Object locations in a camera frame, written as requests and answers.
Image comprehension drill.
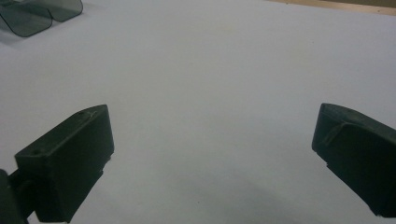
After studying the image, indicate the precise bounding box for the smoky transparent plastic storage box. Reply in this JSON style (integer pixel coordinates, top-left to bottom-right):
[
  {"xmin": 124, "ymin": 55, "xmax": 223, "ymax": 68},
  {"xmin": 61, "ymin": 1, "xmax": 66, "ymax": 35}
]
[{"xmin": 0, "ymin": 0, "xmax": 84, "ymax": 38}]

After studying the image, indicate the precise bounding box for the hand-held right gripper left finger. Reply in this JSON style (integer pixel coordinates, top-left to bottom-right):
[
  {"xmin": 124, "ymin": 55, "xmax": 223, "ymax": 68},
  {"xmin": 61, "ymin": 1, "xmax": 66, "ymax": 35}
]
[{"xmin": 14, "ymin": 104, "xmax": 115, "ymax": 224}]

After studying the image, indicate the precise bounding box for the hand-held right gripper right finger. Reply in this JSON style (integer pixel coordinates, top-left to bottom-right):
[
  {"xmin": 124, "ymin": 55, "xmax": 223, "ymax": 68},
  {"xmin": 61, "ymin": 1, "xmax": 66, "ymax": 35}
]
[{"xmin": 311, "ymin": 103, "xmax": 396, "ymax": 218}]

